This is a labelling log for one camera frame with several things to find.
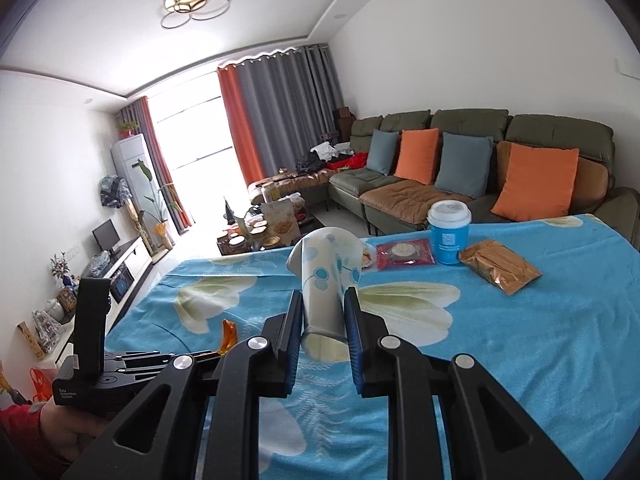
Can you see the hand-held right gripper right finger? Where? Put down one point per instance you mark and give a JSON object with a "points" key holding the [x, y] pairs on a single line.
{"points": [[352, 350]]}

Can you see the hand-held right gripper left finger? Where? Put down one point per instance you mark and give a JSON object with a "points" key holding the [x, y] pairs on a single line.
{"points": [[295, 350]]}

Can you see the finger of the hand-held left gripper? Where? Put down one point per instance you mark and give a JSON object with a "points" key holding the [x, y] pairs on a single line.
{"points": [[135, 370], [165, 355]]}

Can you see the orange plastic wrapper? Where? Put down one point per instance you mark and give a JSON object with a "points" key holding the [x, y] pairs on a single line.
{"points": [[228, 335]]}

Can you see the paper cup with blue dots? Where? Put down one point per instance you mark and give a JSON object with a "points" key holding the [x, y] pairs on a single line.
{"points": [[325, 285]]}

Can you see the person's left hand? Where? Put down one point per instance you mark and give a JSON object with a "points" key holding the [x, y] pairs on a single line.
{"points": [[70, 427]]}

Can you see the framed picture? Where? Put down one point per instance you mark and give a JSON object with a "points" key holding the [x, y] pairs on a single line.
{"points": [[67, 297]]}

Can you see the white ceramic jar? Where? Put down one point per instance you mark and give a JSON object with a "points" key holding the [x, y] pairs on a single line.
{"points": [[55, 310]]}

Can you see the clear bag with items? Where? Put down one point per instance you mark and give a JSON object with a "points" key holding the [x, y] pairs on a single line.
{"points": [[47, 332]]}

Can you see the clear plastic bag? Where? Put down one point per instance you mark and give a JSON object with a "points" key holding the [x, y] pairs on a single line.
{"points": [[100, 262]]}

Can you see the small bonsai in blue vase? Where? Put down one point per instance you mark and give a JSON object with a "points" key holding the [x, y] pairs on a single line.
{"points": [[62, 267]]}

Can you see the orange plastic bag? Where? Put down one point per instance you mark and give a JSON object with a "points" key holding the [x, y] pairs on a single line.
{"points": [[40, 385]]}

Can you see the black monitor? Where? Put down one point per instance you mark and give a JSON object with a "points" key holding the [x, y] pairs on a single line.
{"points": [[106, 235]]}

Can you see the clear cookie packet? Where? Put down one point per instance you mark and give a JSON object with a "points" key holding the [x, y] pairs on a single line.
{"points": [[369, 256]]}

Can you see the red snack packet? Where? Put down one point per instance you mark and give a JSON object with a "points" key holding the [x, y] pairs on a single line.
{"points": [[405, 255]]}

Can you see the black coffee table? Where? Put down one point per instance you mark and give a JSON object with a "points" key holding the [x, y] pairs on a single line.
{"points": [[310, 227]]}

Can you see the group of jars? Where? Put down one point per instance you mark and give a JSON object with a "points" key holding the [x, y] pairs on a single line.
{"points": [[245, 232]]}

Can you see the beige printed bag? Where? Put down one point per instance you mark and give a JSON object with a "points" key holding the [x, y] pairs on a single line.
{"points": [[280, 222]]}

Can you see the tall leafy plant yellow pot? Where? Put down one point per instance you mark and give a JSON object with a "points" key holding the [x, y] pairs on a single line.
{"points": [[162, 210]]}

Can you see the standing fan with patterned cover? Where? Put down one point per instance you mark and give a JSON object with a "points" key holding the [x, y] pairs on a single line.
{"points": [[115, 191]]}

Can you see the blue cup with white lid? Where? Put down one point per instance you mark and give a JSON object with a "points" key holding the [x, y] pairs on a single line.
{"points": [[447, 240]]}

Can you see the blue floral blanket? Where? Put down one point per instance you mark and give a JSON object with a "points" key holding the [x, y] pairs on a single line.
{"points": [[500, 360]]}

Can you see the white floor air conditioner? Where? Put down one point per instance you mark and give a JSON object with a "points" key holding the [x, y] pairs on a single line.
{"points": [[127, 160]]}

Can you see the flat gold packet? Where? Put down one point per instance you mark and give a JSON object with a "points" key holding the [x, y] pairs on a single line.
{"points": [[500, 266]]}

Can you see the orange and grey curtain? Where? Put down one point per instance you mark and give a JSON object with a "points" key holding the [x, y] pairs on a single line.
{"points": [[160, 160], [285, 110]]}

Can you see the red cloth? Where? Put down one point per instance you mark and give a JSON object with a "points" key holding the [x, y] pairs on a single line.
{"points": [[350, 162]]}

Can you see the black clothes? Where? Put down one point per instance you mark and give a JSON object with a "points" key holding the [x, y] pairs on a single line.
{"points": [[310, 162]]}

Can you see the small potted plant red pot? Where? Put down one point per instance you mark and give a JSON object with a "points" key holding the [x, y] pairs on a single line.
{"points": [[127, 129]]}

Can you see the blue-grey pillow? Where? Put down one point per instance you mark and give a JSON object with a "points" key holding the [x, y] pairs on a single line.
{"points": [[382, 152], [462, 165]]}

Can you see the orange pillow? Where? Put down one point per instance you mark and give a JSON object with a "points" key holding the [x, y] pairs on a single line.
{"points": [[535, 182], [417, 157]]}

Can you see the large window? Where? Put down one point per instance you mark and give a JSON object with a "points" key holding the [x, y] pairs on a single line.
{"points": [[195, 130]]}

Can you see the brown boxes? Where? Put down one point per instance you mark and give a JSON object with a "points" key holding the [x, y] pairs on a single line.
{"points": [[344, 122]]}

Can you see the green sofa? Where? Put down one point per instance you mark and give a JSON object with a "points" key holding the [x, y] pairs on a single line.
{"points": [[550, 132]]}

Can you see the white wall switch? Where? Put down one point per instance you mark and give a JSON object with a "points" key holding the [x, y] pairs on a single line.
{"points": [[630, 70]]}

